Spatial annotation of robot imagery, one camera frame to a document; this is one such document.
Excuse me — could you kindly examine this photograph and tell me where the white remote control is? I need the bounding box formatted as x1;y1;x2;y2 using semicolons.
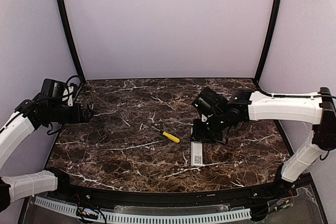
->
191;142;204;167

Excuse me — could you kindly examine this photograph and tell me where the yellow handled screwdriver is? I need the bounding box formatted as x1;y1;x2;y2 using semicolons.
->
151;126;180;143

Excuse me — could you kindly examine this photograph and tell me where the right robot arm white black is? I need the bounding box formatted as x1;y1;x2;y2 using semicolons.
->
191;87;335;191

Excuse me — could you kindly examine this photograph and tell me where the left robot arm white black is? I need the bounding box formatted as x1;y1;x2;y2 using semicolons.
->
1;79;94;211

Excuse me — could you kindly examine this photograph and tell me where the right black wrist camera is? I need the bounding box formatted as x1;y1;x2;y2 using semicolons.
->
191;87;228;117

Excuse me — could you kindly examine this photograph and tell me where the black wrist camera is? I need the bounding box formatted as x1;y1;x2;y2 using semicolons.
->
40;79;79;107
191;87;228;117

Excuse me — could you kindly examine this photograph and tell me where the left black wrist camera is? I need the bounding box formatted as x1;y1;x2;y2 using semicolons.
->
40;79;79;107

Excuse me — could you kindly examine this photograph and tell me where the left black frame post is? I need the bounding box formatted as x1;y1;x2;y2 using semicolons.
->
56;0;86;83

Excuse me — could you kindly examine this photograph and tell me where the black frame post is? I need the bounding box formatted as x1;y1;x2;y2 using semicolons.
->
56;0;86;83
254;0;281;87

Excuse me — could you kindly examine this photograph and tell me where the black front table rail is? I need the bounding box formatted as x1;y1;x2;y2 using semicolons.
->
46;167;297;209

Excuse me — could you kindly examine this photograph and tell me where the right black frame post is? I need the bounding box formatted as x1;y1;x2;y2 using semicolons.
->
254;0;281;87

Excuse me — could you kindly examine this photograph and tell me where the white slotted cable duct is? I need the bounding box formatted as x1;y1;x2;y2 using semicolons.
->
34;197;251;223

